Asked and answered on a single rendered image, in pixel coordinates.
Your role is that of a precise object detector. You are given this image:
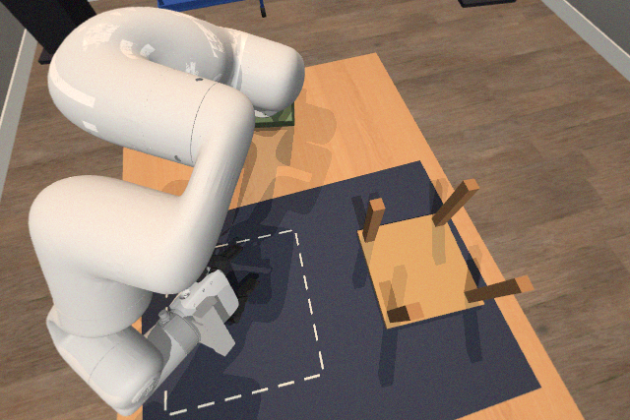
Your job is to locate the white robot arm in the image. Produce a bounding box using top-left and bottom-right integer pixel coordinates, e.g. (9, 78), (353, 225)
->
(29, 7), (305, 416)

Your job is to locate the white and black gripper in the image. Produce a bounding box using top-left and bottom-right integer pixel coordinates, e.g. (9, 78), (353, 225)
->
(169, 245), (260, 324)

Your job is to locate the dark grey mat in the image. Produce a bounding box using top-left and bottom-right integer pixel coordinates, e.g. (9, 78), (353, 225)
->
(142, 160), (541, 420)

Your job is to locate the small wooden stool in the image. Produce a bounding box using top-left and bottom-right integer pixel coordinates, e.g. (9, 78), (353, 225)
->
(357, 179), (535, 329)

